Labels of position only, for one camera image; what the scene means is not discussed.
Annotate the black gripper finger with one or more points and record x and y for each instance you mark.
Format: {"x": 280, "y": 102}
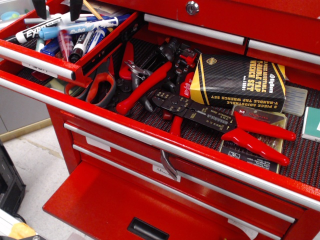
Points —
{"x": 75, "y": 9}
{"x": 40, "y": 8}

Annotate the red threadlocker glue tube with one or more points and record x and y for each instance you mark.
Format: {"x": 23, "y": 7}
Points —
{"x": 66, "y": 44}

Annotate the small red upper drawer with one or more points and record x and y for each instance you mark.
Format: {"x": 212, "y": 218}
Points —
{"x": 17, "y": 56}

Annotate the large red open drawer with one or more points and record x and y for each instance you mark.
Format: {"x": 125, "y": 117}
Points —
{"x": 252, "y": 175}

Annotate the red bottom open drawer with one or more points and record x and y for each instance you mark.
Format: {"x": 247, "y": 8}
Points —
{"x": 115, "y": 206}

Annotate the black white Expo marker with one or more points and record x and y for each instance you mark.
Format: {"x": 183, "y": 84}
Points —
{"x": 33, "y": 32}

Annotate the light blue Expo marker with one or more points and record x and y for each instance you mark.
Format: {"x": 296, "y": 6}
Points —
{"x": 77, "y": 28}

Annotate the dark blue Expo marker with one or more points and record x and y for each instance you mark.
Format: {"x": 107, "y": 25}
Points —
{"x": 103, "y": 31}

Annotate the wooden pencil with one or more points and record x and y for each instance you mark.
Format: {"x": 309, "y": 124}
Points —
{"x": 92, "y": 10}

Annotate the blue flat marker case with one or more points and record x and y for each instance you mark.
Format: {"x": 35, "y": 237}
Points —
{"x": 52, "y": 48}

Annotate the black capped white marker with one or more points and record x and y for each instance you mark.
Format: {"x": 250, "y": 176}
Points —
{"x": 80, "y": 46}

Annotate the black crimping tool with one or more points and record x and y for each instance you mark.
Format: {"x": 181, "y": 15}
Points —
{"x": 183, "y": 58}

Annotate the silver round key lock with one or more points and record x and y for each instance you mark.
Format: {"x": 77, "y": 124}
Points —
{"x": 192, "y": 7}

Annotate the red metal tool chest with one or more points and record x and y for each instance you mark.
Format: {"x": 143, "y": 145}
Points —
{"x": 187, "y": 122}

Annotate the black tap wrench set box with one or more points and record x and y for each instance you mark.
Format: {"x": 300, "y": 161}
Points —
{"x": 228, "y": 80}

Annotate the black equipment case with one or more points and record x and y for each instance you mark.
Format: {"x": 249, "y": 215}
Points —
{"x": 12, "y": 188}

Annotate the yellow object at corner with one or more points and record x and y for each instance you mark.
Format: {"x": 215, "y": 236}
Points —
{"x": 21, "y": 230}

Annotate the clear plastic bit case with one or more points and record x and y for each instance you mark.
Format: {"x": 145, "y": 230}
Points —
{"x": 295, "y": 101}

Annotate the drill bit set case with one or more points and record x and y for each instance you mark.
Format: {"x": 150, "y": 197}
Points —
{"x": 270, "y": 148}

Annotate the green white small box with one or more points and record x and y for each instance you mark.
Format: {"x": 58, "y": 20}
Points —
{"x": 311, "y": 124}

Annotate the red handled wire cutter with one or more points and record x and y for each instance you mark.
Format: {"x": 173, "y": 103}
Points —
{"x": 128, "y": 56}

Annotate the red grey handled scissors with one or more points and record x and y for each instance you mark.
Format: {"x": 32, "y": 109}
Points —
{"x": 102, "y": 88}

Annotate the red handled pliers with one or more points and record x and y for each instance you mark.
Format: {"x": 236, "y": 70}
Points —
{"x": 124, "y": 106}

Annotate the metal hook on drawer handle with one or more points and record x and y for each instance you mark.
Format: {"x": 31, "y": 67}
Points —
{"x": 165, "y": 161}

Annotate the red handled wire stripper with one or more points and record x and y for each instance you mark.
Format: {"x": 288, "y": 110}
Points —
{"x": 234, "y": 127}

